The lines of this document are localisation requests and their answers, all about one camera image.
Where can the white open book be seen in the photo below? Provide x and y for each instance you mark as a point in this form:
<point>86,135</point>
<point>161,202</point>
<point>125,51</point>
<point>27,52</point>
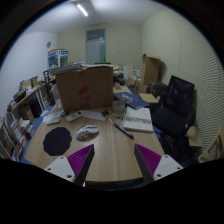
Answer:
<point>138,120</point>

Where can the wooden shelf unit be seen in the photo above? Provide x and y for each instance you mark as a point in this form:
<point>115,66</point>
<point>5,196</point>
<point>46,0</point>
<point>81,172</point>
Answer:
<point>16,127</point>

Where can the black office chair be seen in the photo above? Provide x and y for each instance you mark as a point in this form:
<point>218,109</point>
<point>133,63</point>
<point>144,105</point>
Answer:
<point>175,113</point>

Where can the black round mouse pad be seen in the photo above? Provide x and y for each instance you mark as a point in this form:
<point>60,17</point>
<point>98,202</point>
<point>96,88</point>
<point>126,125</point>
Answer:
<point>57,141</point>

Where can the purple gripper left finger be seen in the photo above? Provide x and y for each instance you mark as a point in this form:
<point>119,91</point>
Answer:
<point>73,168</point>

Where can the white remote control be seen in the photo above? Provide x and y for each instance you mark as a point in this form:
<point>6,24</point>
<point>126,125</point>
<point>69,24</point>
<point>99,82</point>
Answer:
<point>74,116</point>

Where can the blue book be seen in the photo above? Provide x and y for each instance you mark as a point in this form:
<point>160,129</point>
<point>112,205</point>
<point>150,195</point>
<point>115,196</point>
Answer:
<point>131,100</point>

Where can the white paper sheet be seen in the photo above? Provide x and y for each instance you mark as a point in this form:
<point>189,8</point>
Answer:
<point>93,115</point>

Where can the grey door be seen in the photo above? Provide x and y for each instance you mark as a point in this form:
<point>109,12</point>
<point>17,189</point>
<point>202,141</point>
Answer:
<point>96,46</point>

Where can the wooden chair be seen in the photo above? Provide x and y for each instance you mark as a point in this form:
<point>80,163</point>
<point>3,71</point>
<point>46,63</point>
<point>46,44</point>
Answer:
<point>215,150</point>

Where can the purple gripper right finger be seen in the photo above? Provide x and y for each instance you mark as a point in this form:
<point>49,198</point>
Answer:
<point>154,166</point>

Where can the white small box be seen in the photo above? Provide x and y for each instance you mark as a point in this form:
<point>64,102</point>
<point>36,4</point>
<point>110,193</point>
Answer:
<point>51,119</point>

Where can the tall cardboard box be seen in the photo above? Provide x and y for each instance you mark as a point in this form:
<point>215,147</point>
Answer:
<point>150,68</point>

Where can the blue white display box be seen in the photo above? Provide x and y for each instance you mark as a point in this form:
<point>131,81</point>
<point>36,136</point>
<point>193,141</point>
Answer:
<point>58,58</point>

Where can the white computer mouse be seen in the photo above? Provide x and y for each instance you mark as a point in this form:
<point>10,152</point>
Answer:
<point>86,132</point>

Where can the roll of clear tape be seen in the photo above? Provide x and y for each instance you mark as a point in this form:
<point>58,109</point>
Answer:
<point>118,106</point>

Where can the large brown cardboard box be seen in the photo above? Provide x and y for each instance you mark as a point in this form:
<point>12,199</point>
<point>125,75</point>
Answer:
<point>85,89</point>

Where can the ceiling tube light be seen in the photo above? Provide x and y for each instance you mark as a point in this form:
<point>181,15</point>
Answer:
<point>82,10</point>

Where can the black pen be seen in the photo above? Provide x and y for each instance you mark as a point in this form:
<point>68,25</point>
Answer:
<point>124,131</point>

